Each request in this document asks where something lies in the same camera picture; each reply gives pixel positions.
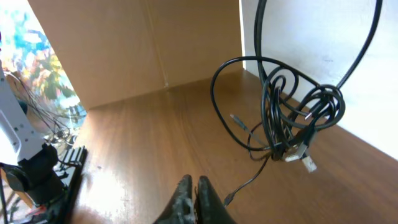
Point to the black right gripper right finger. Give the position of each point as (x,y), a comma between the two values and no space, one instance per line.
(208,206)

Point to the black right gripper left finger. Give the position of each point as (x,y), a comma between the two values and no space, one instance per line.
(180,209)

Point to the colourful background clutter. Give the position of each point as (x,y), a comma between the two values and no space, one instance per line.
(36,75)

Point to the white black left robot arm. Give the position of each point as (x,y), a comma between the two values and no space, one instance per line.
(32,166)

